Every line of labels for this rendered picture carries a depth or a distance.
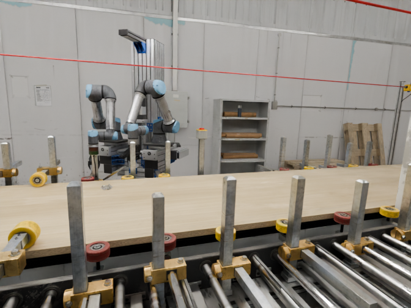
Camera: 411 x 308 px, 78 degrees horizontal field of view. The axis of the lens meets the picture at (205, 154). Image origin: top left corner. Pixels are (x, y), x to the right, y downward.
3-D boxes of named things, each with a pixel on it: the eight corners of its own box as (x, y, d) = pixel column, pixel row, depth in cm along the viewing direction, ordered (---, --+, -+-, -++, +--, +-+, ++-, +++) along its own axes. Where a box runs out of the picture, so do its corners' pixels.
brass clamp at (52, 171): (40, 173, 167) (39, 166, 166) (62, 173, 171) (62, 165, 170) (37, 176, 161) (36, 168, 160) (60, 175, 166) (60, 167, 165)
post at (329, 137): (321, 184, 242) (327, 134, 234) (324, 184, 244) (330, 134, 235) (324, 185, 239) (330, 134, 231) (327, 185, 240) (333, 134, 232)
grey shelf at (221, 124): (210, 182, 481) (213, 99, 454) (254, 181, 502) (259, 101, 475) (216, 189, 439) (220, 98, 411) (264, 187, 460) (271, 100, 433)
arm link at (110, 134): (117, 88, 230) (118, 141, 224) (104, 87, 227) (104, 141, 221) (116, 83, 219) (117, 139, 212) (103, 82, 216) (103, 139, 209)
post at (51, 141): (54, 205, 172) (48, 135, 164) (60, 205, 173) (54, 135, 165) (52, 208, 169) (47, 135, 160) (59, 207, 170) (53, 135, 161)
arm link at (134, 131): (140, 123, 190) (133, 124, 183) (140, 138, 192) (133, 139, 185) (132, 123, 193) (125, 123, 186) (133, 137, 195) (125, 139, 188)
